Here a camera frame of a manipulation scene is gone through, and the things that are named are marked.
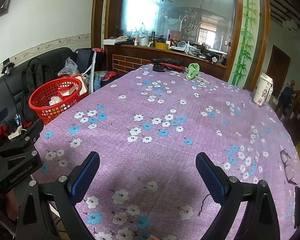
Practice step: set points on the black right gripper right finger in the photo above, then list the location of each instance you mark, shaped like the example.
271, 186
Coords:
260, 220

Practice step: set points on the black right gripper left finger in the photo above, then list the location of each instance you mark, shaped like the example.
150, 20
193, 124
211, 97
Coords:
35, 219

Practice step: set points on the red plastic basket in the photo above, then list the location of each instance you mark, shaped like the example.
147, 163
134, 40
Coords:
39, 99

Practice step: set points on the white plastic bag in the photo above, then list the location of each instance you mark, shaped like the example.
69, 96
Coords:
54, 100

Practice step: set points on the left hand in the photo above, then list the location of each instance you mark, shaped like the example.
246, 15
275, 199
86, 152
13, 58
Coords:
9, 205

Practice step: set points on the white power strip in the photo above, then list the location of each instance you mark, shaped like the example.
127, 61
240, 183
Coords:
16, 133

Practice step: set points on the black sofa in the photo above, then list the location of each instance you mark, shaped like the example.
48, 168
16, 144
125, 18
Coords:
11, 93

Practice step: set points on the black phone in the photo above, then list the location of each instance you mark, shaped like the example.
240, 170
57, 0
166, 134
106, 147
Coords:
297, 207

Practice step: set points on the black backpack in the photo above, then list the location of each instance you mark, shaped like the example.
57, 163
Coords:
36, 74

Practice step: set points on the white red-rimmed box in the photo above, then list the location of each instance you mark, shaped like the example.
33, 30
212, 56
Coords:
82, 83

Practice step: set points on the purple eyeglasses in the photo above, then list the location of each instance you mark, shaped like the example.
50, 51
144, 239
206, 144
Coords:
288, 167

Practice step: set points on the clear plastic bag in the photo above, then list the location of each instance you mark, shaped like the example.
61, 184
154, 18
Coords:
70, 68

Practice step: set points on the dark blue bag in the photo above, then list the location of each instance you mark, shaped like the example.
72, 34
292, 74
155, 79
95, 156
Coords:
84, 59

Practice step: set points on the purple floral tablecloth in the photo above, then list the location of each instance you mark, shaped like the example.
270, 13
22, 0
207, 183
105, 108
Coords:
148, 128

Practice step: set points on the wooden brick counter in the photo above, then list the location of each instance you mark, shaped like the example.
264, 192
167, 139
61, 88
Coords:
126, 58

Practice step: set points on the white cartoon tumbler cup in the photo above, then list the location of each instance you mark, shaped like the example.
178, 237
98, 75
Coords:
264, 90

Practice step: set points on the black key pouch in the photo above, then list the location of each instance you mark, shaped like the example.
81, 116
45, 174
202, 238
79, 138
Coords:
158, 68

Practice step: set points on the black red tool case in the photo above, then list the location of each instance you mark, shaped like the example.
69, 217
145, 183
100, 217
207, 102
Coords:
170, 64

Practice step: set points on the green cloth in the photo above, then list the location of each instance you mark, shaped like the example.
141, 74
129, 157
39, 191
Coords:
192, 71

